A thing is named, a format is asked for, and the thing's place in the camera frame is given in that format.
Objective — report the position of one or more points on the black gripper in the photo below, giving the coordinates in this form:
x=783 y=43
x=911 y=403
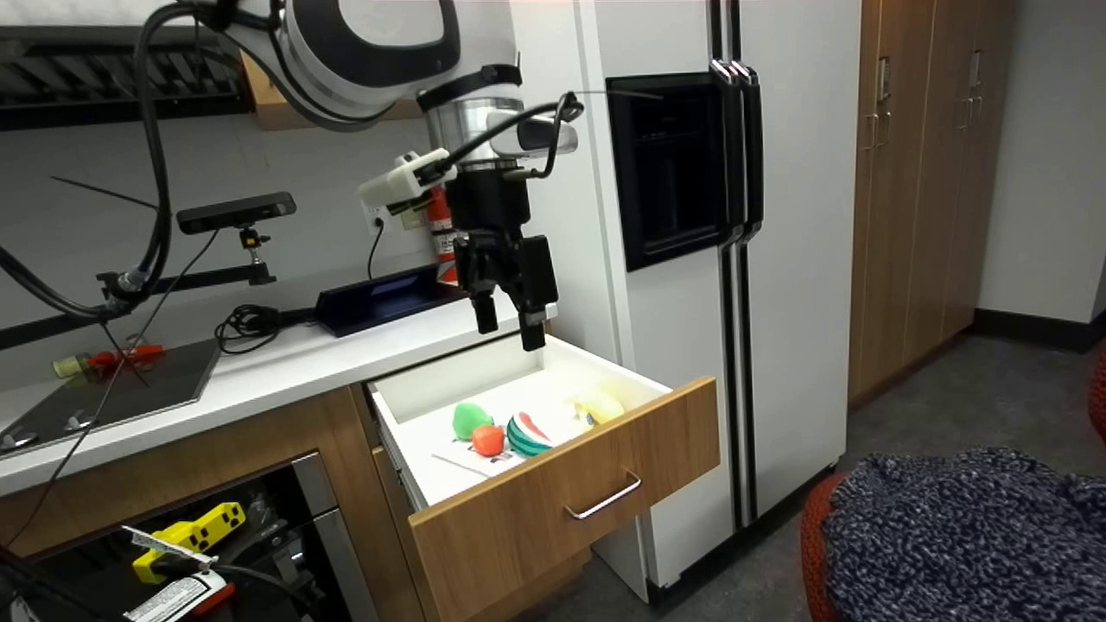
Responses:
x=490 y=210

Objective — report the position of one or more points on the wood front white drawer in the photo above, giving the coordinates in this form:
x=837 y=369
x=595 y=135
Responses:
x=520 y=539

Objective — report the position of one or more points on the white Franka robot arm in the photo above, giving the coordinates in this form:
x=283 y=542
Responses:
x=347 y=47

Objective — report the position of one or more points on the red white bottle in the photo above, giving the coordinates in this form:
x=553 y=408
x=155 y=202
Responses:
x=442 y=245

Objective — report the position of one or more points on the dark blue flat box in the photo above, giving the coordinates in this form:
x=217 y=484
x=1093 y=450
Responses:
x=382 y=302

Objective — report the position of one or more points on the green toy fruit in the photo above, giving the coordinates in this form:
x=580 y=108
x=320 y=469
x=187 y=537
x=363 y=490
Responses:
x=472 y=418

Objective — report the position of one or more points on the yellow toy fruit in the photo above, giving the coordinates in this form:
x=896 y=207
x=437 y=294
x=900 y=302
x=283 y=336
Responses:
x=598 y=404

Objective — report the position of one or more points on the toy watermelon slice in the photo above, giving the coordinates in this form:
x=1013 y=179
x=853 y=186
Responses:
x=526 y=436

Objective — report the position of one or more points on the orange toy fruit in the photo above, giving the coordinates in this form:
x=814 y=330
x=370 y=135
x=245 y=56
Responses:
x=490 y=438

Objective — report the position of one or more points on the black fridge dispenser panel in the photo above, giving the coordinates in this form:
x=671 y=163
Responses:
x=668 y=172

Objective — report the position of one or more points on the white refrigerator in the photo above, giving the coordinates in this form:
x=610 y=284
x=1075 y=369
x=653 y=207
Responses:
x=795 y=298

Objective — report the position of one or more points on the wooden kitchen cabinet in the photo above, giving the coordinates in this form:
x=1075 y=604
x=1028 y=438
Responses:
x=230 y=450

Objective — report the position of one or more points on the yellow black power tool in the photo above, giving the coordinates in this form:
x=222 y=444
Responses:
x=191 y=537

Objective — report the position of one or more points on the red green toy vegetable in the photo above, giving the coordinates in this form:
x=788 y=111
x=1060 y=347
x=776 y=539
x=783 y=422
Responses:
x=109 y=361

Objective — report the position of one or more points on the black counter mat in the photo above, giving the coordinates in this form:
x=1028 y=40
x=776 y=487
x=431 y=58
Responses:
x=116 y=395

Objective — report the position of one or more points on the tall wooden cupboard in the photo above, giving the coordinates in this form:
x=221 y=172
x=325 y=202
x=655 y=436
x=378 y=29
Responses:
x=920 y=195

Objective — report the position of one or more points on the black range hood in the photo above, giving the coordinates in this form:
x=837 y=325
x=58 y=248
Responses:
x=106 y=81

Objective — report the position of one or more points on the blue speckled cloth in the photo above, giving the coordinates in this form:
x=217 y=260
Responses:
x=968 y=539

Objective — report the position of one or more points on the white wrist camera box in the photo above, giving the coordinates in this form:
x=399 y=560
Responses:
x=399 y=179

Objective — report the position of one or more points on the black stereo camera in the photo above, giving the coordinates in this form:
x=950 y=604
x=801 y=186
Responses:
x=237 y=210

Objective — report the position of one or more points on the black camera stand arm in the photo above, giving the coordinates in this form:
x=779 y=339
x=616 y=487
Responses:
x=184 y=282

